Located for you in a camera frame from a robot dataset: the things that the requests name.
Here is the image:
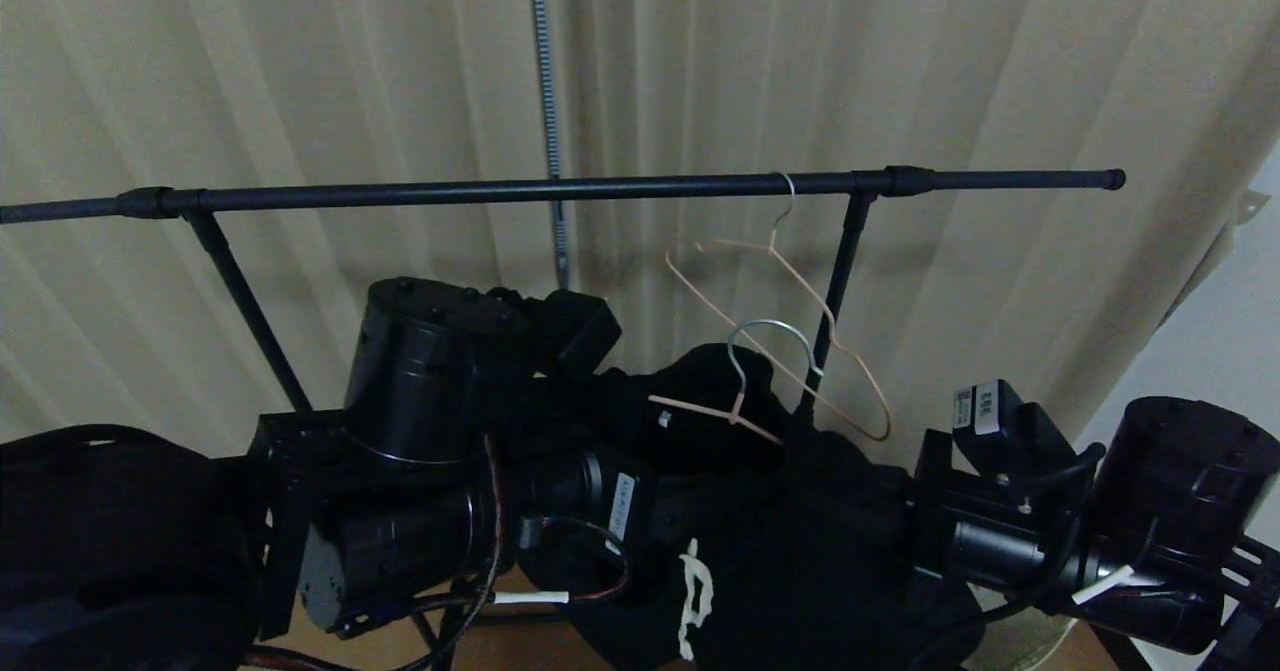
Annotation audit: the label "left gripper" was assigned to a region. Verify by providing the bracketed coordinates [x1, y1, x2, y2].
[505, 448, 686, 557]

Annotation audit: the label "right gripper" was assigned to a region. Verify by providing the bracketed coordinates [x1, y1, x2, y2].
[910, 429, 1086, 587]

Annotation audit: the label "black shorts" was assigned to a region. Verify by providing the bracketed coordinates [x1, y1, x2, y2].
[520, 343, 986, 671]

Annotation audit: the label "pink clothes hanger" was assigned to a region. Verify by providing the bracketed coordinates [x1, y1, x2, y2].
[648, 319, 824, 445]
[665, 171, 893, 442]

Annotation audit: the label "white laundry basket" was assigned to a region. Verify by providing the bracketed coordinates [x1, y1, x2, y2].
[965, 606, 1079, 671]

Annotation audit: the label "black clothes rack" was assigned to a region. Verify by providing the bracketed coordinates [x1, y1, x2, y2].
[0, 166, 1128, 671]

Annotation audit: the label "beige curtain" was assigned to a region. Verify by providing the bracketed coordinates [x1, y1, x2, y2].
[0, 0, 1280, 472]

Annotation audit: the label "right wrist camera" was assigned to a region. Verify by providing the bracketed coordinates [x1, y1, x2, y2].
[950, 379, 1081, 487]

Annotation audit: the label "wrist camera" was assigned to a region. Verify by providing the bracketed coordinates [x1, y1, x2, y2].
[950, 379, 1081, 487]
[520, 289, 623, 377]

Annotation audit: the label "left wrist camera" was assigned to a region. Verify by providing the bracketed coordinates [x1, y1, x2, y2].
[520, 289, 623, 377]

